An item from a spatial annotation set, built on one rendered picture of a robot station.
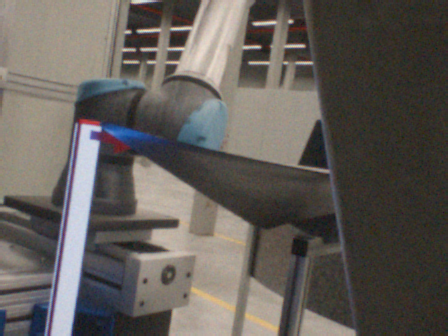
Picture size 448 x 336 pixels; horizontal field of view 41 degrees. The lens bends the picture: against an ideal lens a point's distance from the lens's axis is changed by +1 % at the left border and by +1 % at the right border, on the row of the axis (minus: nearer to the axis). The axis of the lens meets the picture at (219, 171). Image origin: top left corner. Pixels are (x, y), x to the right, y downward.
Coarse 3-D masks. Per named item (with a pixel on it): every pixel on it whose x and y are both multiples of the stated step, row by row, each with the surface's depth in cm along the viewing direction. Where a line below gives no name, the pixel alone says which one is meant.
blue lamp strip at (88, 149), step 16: (96, 128) 53; (80, 144) 51; (96, 144) 53; (80, 160) 52; (80, 176) 52; (80, 192) 52; (80, 208) 53; (80, 224) 53; (80, 240) 53; (64, 256) 52; (80, 256) 53; (64, 272) 52; (64, 288) 52; (64, 304) 53; (64, 320) 53
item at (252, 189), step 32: (128, 128) 38; (160, 160) 45; (192, 160) 41; (224, 160) 37; (256, 160) 35; (224, 192) 50; (256, 192) 48; (288, 192) 46; (320, 192) 44; (256, 224) 56
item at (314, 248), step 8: (296, 240) 97; (304, 240) 97; (312, 240) 97; (320, 240) 100; (296, 248) 97; (304, 248) 97; (312, 248) 100; (320, 248) 102; (328, 248) 104; (336, 248) 107; (304, 256) 97; (312, 256) 98
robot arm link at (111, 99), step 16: (96, 80) 102; (112, 80) 101; (128, 80) 103; (80, 96) 103; (96, 96) 101; (112, 96) 101; (128, 96) 102; (80, 112) 103; (96, 112) 101; (112, 112) 101; (128, 112) 100; (112, 144) 102
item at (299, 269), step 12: (300, 264) 97; (288, 276) 98; (300, 276) 97; (288, 288) 98; (300, 288) 97; (288, 300) 98; (300, 300) 97; (288, 312) 98; (300, 312) 98; (288, 324) 99; (300, 324) 99
